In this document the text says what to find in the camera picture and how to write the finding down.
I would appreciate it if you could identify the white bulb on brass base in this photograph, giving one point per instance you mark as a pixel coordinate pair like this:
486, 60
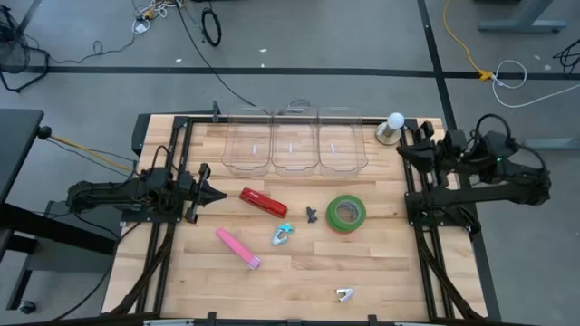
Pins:
390, 127

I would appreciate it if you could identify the grey table leg base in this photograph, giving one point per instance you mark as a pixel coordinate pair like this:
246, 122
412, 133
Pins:
521, 25

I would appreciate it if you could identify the black staple remover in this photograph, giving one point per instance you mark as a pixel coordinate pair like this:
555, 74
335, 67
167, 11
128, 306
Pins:
311, 215

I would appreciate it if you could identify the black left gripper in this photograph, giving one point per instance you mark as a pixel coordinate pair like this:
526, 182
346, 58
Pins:
195, 192

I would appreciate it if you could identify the clear plastic bin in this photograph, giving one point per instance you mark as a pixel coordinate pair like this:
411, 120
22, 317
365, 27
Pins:
294, 149
247, 149
342, 149

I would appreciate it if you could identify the black desk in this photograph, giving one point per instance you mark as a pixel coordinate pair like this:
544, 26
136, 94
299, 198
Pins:
18, 145

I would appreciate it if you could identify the grey-blue staple remover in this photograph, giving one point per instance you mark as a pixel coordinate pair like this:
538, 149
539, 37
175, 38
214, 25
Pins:
278, 237

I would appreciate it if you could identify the green tape roll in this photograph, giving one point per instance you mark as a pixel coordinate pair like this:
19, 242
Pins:
331, 213

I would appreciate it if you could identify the black clamp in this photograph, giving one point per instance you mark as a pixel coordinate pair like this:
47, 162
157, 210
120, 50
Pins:
216, 111

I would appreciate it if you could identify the black caster wheel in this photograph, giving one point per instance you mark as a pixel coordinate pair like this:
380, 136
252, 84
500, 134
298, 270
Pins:
27, 307

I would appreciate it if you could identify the red stapler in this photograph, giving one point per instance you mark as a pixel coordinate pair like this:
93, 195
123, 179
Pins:
263, 202

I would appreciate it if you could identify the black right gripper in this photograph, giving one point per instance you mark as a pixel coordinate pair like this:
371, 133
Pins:
453, 149

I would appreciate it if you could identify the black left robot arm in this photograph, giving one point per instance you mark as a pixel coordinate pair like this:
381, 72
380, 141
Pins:
104, 192

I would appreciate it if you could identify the grey table foot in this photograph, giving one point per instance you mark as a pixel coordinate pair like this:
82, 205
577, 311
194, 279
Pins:
553, 144

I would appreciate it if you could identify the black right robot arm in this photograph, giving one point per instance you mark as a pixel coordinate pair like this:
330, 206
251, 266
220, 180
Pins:
498, 190

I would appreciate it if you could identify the black aluminium rig frame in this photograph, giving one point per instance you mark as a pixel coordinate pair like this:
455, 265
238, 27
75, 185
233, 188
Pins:
181, 121

